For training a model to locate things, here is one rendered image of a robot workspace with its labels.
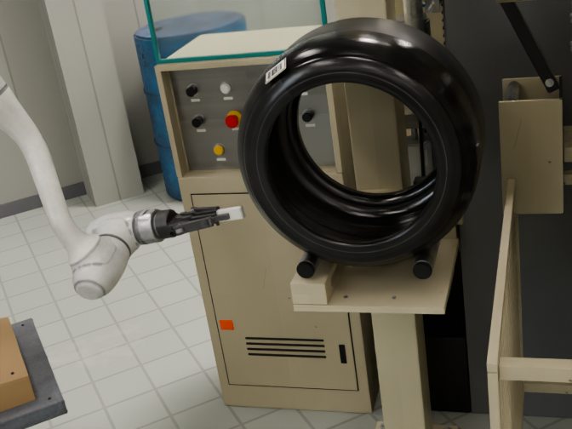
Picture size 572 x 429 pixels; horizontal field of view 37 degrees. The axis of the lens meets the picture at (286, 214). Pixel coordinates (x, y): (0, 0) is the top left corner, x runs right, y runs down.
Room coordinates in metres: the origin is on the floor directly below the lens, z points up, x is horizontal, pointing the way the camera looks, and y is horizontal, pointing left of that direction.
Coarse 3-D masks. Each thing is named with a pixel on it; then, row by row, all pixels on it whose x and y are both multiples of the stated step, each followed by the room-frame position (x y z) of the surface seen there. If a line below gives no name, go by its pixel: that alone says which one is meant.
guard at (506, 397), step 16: (512, 192) 1.87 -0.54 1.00; (512, 208) 1.80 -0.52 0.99; (512, 224) 1.89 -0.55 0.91; (512, 240) 1.86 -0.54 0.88; (512, 256) 1.84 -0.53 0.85; (512, 272) 1.81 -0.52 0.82; (496, 288) 1.44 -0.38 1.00; (512, 288) 1.79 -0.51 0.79; (496, 304) 1.38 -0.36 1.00; (512, 304) 1.77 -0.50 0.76; (496, 320) 1.33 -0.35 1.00; (512, 320) 1.74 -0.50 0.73; (496, 336) 1.28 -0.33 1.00; (512, 336) 1.72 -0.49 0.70; (496, 352) 1.23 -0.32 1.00; (512, 352) 1.70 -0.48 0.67; (496, 368) 1.20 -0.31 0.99; (496, 384) 1.20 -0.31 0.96; (512, 384) 1.66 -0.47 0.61; (496, 400) 1.20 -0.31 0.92; (512, 400) 1.64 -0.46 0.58; (496, 416) 1.20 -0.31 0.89; (512, 416) 1.62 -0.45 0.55
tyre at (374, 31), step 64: (320, 64) 1.79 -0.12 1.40; (384, 64) 1.75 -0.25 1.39; (448, 64) 1.83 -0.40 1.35; (256, 128) 1.84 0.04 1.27; (448, 128) 1.70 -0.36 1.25; (256, 192) 1.85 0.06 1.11; (320, 192) 2.07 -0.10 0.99; (448, 192) 1.70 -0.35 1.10; (320, 256) 1.82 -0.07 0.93; (384, 256) 1.75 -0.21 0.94
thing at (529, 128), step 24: (504, 96) 2.14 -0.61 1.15; (528, 96) 2.12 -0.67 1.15; (552, 96) 2.10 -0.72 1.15; (504, 120) 1.96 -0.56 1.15; (528, 120) 1.94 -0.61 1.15; (552, 120) 1.92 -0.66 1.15; (504, 144) 1.96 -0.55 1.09; (528, 144) 1.94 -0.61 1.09; (552, 144) 1.92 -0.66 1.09; (504, 168) 1.96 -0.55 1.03; (528, 168) 1.94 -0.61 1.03; (552, 168) 1.92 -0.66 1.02; (504, 192) 1.96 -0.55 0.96; (528, 192) 1.94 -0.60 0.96; (552, 192) 1.92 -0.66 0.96
